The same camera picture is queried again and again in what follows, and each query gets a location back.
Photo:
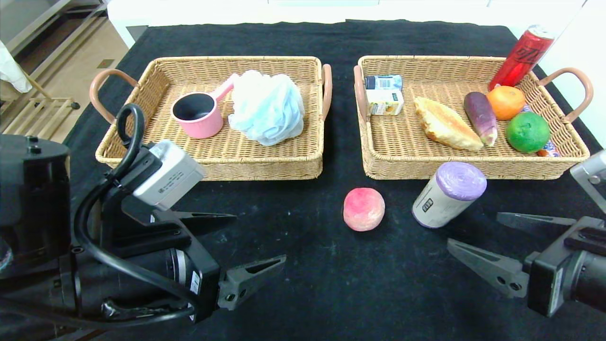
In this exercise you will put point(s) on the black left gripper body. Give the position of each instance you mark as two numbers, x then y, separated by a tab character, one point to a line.
202	279

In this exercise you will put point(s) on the wooden rack on castors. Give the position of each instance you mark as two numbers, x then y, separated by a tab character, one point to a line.
52	100

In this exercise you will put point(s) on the red soda can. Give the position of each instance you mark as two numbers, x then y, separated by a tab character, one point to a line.
521	57

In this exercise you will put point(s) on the white yellow juice box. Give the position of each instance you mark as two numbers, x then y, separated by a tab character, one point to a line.
384	103

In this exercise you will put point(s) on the purple bag roll grey label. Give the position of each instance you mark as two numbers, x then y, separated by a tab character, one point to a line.
445	199

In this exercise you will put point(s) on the pink red peach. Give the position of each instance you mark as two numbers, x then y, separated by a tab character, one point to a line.
363	210

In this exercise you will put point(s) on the colourful snack packet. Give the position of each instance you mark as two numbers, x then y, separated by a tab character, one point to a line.
549	151

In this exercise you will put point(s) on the orange fruit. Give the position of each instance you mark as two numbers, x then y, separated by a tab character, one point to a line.
507	103

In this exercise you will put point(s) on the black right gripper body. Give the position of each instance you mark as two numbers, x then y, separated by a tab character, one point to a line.
544	280

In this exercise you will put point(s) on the white hanging cloth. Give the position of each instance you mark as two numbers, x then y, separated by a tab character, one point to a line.
12	71

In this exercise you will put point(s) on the white furniture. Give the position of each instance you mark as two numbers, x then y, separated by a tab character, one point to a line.
132	14

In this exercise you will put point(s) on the black table cloth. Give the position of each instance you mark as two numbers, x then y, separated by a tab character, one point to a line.
355	293

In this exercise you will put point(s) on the dark blue drink carton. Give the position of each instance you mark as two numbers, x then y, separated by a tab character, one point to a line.
383	82

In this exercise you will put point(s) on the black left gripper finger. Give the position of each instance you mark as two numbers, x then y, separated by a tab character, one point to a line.
206	220
246	282

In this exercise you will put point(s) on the grey metal shelf frame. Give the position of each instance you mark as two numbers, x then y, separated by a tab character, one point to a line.
42	23

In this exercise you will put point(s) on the green round citrus fruit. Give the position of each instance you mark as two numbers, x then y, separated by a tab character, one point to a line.
528	132

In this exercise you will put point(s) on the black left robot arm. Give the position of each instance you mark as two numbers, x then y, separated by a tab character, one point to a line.
33	189

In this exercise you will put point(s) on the pink saucepan with dark inside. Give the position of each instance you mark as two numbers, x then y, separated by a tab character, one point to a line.
201	125

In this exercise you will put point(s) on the golden striped croissant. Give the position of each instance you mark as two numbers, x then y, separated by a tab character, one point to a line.
447	125

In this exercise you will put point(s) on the purple eggplant with green stem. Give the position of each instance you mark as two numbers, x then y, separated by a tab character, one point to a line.
480	116

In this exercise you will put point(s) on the light blue mesh bath loofah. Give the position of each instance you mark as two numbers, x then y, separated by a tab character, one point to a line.
267	109

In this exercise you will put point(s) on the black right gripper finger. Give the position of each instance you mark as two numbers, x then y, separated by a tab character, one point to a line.
535	221
492	270

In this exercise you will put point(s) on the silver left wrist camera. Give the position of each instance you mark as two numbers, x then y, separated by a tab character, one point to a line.
168	175

